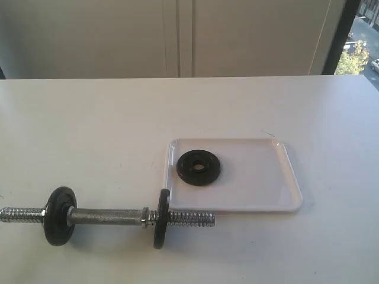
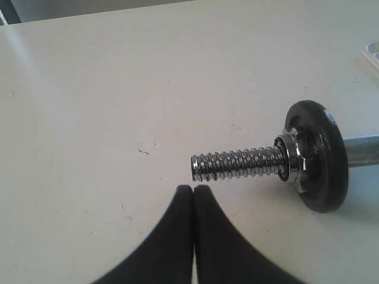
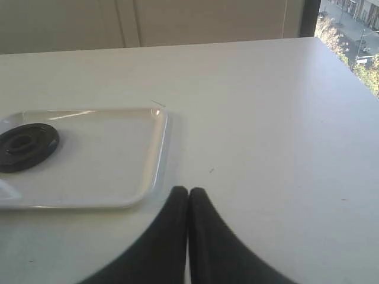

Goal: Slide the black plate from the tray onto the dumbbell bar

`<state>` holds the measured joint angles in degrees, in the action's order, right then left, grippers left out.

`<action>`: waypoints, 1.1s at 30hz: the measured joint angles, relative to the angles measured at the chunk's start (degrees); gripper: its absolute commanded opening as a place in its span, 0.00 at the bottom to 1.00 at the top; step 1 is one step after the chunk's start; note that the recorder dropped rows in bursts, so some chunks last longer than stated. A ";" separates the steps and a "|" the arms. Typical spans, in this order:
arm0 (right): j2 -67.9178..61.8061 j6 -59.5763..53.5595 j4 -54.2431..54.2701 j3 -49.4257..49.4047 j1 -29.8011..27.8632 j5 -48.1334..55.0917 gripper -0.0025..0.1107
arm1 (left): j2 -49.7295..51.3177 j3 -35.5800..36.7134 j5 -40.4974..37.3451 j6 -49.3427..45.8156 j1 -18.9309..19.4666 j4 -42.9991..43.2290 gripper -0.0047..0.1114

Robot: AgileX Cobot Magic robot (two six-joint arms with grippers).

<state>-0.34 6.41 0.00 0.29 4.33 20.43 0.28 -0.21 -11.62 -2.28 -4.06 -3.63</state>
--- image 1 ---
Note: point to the black weight plate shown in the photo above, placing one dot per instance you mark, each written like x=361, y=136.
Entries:
x=162, y=220
x=55, y=224
x=198, y=167

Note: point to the chrome threaded dumbbell bar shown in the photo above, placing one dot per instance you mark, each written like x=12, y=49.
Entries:
x=144, y=217

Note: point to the white plastic tray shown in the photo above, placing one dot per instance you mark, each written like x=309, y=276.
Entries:
x=255, y=175

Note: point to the white parked car outside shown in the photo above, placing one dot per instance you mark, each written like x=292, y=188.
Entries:
x=375, y=65

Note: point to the black window frame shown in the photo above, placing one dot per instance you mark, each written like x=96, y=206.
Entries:
x=341, y=34

